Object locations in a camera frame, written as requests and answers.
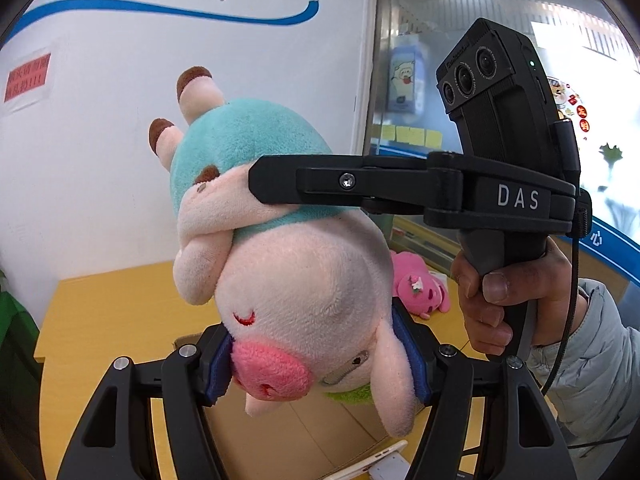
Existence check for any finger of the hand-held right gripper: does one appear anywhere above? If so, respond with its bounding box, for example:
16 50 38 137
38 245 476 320
248 154 431 217

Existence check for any red festive window sticker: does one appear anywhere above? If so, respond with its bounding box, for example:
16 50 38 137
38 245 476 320
547 77 593 133

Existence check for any metal window frame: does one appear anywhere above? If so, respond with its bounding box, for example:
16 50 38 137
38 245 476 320
352 0 396 156

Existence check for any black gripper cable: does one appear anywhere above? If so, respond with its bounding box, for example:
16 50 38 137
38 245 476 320
540 120 586 401

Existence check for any blue wave wall decal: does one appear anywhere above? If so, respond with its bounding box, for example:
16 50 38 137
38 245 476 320
12 0 321 41

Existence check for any pink plush toy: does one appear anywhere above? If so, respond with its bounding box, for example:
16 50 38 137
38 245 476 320
390 250 451 320

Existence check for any wooden desktop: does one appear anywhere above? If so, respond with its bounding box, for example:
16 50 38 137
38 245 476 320
34 260 501 480

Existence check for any cartoon sheep poster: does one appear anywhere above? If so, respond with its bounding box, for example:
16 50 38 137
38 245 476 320
387 35 431 116

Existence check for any cardboard box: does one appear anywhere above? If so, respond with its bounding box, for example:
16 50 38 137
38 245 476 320
172 332 396 480

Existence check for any person's right hand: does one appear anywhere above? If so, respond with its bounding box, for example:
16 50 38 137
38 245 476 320
457 237 581 357

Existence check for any red wall notice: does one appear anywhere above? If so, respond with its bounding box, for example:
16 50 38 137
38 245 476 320
2 50 53 111

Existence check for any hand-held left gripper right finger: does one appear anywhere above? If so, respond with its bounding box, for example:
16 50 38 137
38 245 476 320
392 300 576 480

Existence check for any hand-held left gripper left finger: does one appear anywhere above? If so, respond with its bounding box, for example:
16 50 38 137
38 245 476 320
55 327 236 480

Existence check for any plush pig toy teal shirt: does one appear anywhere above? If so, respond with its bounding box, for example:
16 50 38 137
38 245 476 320
148 65 418 438

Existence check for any person's right forearm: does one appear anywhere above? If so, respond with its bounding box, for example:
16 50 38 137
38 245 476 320
525 280 640 458

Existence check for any white phone case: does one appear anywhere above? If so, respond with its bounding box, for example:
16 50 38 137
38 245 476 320
327 439 408 480

